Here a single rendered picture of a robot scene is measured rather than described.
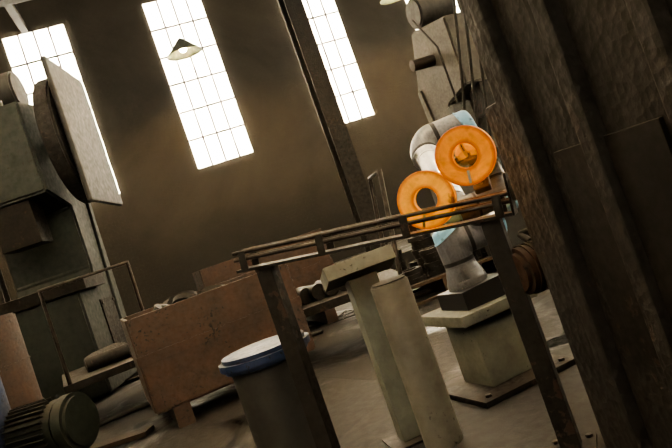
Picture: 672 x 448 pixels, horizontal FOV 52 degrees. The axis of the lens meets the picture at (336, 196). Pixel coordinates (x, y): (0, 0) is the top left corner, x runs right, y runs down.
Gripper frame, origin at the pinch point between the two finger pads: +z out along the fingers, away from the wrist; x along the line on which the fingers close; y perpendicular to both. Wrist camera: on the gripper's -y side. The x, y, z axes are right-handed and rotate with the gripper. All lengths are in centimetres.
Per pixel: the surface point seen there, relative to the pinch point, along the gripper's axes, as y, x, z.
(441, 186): -7.6, -8.2, -0.9
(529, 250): -29.2, 8.0, -4.4
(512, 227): 32, -39, -320
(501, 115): -3.9, 14.5, 25.6
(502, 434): -73, -19, -41
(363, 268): -16, -47, -34
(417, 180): -4.2, -13.7, 0.0
